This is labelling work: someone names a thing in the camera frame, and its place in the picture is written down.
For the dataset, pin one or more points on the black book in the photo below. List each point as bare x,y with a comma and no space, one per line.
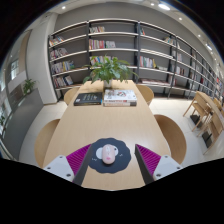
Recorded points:
88,99

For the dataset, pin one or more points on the group of ceiling lights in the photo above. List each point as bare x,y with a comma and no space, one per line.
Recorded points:
164,6

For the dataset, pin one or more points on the light wooden side table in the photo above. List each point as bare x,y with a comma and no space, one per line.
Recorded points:
201,105

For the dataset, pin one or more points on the pink computer mouse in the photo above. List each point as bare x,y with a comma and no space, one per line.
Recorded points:
108,154

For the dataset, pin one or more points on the white illustrated book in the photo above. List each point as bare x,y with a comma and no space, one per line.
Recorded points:
120,95

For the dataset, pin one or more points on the dark cartoon-face mouse pad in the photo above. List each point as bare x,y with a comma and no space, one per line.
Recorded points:
123,160

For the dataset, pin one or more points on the grey bookshelf unit with books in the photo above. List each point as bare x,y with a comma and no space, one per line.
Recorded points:
156,43

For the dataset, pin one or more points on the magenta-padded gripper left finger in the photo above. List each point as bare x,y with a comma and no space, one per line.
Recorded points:
58,166

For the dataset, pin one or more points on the white book with red spine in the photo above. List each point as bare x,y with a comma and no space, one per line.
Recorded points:
120,104

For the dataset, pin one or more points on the small green floor plant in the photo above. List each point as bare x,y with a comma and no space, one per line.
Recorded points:
28,85

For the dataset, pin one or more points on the green potted plant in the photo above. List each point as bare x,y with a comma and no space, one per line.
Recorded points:
110,70

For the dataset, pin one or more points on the large round-backed wooden chair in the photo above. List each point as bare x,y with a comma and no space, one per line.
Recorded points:
171,136

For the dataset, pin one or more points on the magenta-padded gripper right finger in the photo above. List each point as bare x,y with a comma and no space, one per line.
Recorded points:
166,166

